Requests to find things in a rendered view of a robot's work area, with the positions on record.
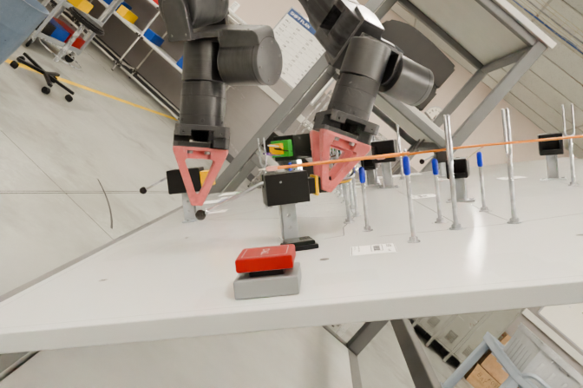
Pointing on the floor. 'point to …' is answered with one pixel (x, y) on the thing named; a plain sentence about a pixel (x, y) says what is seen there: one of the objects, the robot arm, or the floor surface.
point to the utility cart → (499, 363)
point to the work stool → (62, 52)
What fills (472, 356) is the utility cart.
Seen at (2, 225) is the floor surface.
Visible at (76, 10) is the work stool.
